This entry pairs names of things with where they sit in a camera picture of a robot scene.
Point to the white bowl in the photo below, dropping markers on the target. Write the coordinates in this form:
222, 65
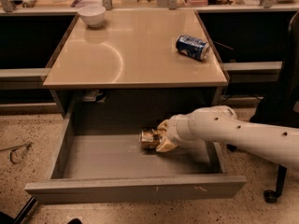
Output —
92, 15

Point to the black base bottom left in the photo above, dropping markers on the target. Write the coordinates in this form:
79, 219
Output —
6, 219

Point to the black office chair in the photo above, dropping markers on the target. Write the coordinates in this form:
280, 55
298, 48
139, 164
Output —
280, 106

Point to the white label tag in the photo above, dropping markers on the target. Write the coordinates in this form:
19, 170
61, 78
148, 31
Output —
90, 95

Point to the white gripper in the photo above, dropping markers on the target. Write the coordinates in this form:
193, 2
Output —
175, 129

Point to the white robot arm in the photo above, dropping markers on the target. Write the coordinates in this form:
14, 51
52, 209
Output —
277, 144

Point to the grey drawer cabinet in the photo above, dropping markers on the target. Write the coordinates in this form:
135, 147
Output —
136, 48

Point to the open grey top drawer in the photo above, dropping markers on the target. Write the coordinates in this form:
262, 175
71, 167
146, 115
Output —
99, 159

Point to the blue soda can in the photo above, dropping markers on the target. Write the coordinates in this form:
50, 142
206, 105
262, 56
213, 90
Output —
192, 47

